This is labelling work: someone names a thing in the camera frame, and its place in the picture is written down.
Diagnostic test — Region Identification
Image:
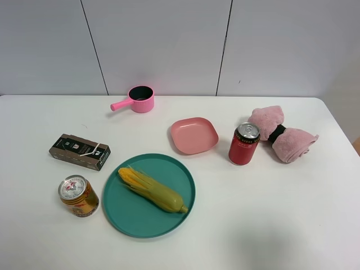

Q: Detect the brown capsule box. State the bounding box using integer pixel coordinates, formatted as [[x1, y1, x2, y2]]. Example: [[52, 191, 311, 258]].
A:
[[49, 134, 111, 171]]

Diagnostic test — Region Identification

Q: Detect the pink square plate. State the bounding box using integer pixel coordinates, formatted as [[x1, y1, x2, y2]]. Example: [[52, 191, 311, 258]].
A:
[[170, 117, 219, 155]]

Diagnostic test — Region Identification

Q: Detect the pink toy saucepan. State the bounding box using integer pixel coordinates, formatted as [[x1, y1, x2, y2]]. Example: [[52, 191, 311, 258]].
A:
[[110, 85, 154, 113]]

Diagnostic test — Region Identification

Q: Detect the toy corn cob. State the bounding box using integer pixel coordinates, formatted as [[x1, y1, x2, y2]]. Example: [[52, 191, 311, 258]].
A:
[[118, 166, 188, 214]]

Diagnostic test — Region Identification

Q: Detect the red drink can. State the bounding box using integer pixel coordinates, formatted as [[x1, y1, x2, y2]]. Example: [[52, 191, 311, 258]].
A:
[[228, 122, 260, 165]]

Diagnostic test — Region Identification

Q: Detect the teal round plate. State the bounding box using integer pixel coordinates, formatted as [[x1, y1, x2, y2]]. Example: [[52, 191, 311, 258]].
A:
[[102, 153, 196, 239]]

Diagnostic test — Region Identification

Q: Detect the black band on towel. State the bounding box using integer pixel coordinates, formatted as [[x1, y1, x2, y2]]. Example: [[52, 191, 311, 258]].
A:
[[268, 124, 286, 143]]

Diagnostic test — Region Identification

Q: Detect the pink rolled towel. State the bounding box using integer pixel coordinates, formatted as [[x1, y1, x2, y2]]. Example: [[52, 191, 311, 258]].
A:
[[248, 106, 319, 163]]

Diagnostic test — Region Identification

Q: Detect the gold drink can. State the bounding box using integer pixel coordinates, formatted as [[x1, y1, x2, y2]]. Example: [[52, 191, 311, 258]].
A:
[[58, 175, 100, 218]]

